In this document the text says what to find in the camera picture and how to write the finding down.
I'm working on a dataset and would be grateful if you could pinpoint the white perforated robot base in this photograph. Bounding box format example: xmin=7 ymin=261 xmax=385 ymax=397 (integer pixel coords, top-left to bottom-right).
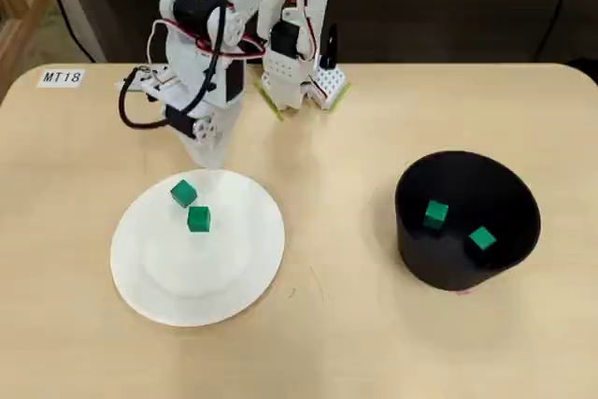
xmin=260 ymin=50 xmax=350 ymax=113

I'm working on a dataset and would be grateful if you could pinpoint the thin black cable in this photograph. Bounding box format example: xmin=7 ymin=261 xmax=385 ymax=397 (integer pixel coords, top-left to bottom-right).
xmin=39 ymin=0 xmax=97 ymax=64
xmin=534 ymin=0 xmax=575 ymax=58

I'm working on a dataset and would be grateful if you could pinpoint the yellow-green base mat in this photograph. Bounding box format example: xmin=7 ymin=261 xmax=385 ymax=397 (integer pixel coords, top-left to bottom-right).
xmin=253 ymin=78 xmax=352 ymax=123

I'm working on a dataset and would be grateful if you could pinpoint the black pot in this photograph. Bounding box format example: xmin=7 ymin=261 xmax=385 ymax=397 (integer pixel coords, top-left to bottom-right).
xmin=394 ymin=150 xmax=543 ymax=292

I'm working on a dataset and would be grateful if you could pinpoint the green cube block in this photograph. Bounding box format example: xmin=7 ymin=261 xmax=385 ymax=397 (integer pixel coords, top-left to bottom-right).
xmin=423 ymin=200 xmax=449 ymax=231
xmin=466 ymin=225 xmax=498 ymax=253
xmin=169 ymin=178 xmax=198 ymax=208
xmin=187 ymin=205 xmax=212 ymax=234

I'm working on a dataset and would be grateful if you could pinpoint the wooden shelf unit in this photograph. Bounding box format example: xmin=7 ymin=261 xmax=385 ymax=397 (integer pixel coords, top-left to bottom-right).
xmin=0 ymin=0 xmax=50 ymax=106

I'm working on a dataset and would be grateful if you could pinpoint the white slanted panel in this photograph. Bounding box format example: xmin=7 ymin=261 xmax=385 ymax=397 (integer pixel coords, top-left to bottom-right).
xmin=36 ymin=0 xmax=109 ymax=64

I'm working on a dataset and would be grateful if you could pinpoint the black table clamp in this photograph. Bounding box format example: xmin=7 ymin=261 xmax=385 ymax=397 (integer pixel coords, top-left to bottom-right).
xmin=320 ymin=22 xmax=341 ymax=69

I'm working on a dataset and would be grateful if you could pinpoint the white MT18 label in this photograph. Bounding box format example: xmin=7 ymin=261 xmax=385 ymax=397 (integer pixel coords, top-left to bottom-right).
xmin=36 ymin=66 xmax=86 ymax=89

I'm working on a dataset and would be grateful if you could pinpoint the white paper plate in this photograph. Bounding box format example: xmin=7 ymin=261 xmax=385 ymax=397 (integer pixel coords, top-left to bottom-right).
xmin=109 ymin=168 xmax=287 ymax=328

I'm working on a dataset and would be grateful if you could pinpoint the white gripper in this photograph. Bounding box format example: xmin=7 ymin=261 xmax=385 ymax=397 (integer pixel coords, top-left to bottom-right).
xmin=162 ymin=36 xmax=248 ymax=170

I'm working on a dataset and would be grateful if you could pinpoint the thick black camera cable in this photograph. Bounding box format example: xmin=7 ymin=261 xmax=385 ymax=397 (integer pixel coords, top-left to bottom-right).
xmin=117 ymin=0 xmax=228 ymax=130

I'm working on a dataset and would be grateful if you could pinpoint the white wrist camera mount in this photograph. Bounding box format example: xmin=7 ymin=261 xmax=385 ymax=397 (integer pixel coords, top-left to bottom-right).
xmin=115 ymin=62 xmax=188 ymax=108

